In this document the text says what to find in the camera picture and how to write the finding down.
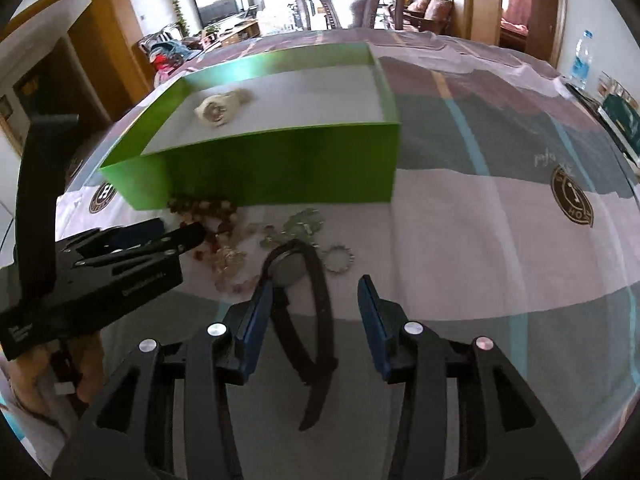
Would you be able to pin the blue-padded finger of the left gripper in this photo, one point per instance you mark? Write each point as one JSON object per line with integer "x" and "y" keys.
{"x": 103, "y": 242}

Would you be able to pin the brown leather armchair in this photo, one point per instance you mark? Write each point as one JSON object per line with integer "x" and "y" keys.
{"x": 428, "y": 16}

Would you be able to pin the flat screen television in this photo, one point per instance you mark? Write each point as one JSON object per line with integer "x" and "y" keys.
{"x": 212, "y": 11}

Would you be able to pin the clear plastic water bottle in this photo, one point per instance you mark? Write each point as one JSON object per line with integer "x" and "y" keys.
{"x": 582, "y": 60}

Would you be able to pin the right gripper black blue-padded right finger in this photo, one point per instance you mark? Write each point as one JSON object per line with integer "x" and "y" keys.
{"x": 504, "y": 431}

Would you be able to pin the white wrist watch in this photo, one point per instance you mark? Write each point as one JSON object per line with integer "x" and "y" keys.
{"x": 220, "y": 108}

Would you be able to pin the dark green gift box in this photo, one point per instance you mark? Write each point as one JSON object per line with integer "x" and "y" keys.
{"x": 624, "y": 121}

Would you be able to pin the green cardboard box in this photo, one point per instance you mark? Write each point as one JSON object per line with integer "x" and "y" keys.
{"x": 322, "y": 128}

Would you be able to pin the chair piled with clothes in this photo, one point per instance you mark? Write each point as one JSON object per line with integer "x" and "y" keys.
{"x": 167, "y": 50}

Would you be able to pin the black strap wrist watch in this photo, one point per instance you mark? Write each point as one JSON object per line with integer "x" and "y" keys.
{"x": 295, "y": 274}

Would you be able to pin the wooden tv cabinet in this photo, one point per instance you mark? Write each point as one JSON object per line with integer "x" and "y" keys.
{"x": 245, "y": 31}

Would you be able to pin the plaid bed sheet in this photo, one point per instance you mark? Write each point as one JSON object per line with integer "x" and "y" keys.
{"x": 514, "y": 216}

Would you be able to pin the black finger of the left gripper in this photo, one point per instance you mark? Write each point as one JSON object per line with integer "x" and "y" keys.
{"x": 170, "y": 243}

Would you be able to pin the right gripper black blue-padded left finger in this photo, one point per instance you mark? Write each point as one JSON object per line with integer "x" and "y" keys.
{"x": 127, "y": 431}

